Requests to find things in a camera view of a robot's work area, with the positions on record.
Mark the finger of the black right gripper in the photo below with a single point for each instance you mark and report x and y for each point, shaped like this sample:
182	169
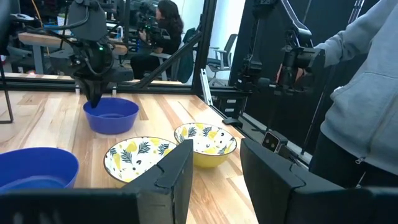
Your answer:
100	91
89	91

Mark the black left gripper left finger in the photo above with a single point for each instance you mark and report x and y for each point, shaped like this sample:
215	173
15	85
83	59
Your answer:
174	180

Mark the person's hand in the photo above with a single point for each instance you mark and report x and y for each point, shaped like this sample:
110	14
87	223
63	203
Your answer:
300	74

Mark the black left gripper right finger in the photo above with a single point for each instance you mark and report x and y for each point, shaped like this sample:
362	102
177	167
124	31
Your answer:
273	186

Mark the grey office chair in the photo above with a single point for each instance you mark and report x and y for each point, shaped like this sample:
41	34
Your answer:
228	46

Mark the yellow bowl with leaf pattern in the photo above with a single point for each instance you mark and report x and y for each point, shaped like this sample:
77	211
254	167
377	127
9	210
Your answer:
133	155
205	140

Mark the wooden shelf with black legs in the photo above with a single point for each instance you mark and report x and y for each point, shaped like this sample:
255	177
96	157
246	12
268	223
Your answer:
9	109

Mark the black aluminium table frame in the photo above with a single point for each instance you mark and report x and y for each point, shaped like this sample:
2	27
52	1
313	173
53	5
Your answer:
205	46

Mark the person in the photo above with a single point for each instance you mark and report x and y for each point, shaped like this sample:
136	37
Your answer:
367	109
168	40

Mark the silver aluminium bracket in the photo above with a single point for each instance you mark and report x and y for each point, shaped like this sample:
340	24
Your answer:
206	87

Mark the blue plastic bowl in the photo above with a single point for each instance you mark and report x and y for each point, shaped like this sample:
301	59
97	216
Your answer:
37	165
112	123

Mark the black frame end foot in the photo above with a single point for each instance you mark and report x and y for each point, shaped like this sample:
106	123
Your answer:
232	122

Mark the black backdrop panel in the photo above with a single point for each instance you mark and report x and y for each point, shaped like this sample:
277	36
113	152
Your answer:
329	18

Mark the wooden desk with grey leg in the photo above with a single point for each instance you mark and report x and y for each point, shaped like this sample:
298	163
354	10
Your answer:
34	39

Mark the small grey depth camera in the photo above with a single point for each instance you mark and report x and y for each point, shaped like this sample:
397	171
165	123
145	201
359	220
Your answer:
270	141

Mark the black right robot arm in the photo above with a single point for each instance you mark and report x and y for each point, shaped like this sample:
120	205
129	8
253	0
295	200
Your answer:
87	21

